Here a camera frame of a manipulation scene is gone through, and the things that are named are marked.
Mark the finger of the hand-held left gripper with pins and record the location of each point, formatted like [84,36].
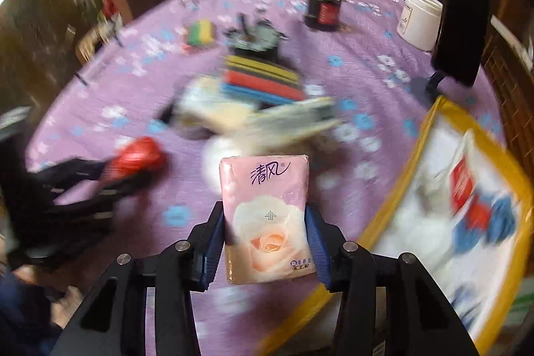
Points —
[79,170]
[125,187]

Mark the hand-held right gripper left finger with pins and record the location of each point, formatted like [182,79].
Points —
[210,251]

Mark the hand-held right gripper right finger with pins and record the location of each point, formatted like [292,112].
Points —
[321,251]

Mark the red plastic bag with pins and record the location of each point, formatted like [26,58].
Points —
[137,156]

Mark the pink rose tissue packet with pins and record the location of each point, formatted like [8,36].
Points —
[267,214]

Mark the yellow cardboard box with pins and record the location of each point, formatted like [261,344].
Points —
[392,197]

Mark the cream tissue packet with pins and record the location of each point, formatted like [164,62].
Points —
[212,105]

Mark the person's left forearm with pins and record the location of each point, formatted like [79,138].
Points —
[25,314]

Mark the purple floral tablecloth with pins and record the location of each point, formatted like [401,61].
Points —
[167,189]

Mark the white plastic bag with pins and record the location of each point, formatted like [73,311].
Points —
[212,160]

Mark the white tissue packet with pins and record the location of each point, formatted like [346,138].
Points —
[292,118]

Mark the white pouch with red label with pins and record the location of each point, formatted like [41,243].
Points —
[463,181]

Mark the pack of coloured tubes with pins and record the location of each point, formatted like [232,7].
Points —
[263,83]
[200,32]

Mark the black electric motor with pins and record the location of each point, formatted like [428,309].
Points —
[254,37]

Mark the dark bottle with cork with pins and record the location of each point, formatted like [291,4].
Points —
[323,10]

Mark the wooden brick-pattern cabinet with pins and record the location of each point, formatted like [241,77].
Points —
[513,101]

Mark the white plastic jar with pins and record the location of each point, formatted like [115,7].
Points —
[419,22]

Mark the black smartphone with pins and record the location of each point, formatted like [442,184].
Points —
[459,26]

